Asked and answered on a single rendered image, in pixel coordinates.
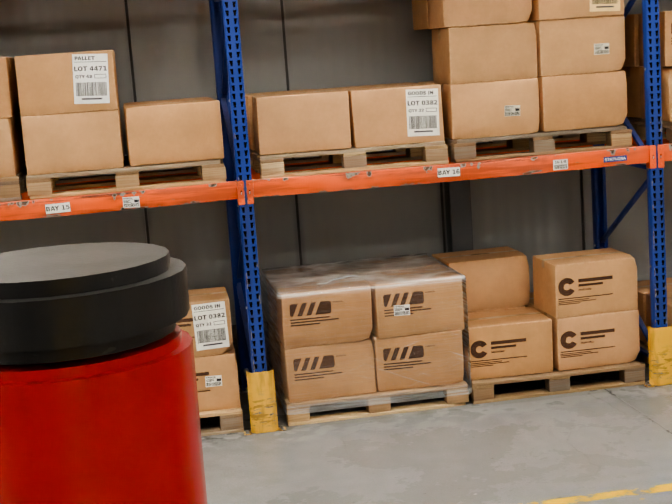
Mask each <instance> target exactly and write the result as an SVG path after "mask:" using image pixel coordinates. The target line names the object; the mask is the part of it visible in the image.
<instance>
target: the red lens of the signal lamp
mask: <svg viewBox="0 0 672 504"><path fill-rule="evenodd" d="M0 504H207V493H206V482H205V471H204V460H203V449H202V438H201V426H200V415H199V404H198V393H197V382H196V371H195V360H194V348H193V338H192V337H191V336H190V335H189V333H188V332H186V331H184V330H182V329H181V328H180V327H179V326H178V325H177V324H176V326H175V328H174V330H173V332H171V333H170V334H168V335H167V336H165V337H164V338H162V339H159V340H157V341H154V342H152V343H149V344H147V345H144V346H141V347H137V348H133V349H129V350H126V351H122V352H118V353H113V354H108V355H103V356H98V357H92V358H87V359H79V360H71V361H64V362H56V363H42V364H28V365H0Z"/></svg>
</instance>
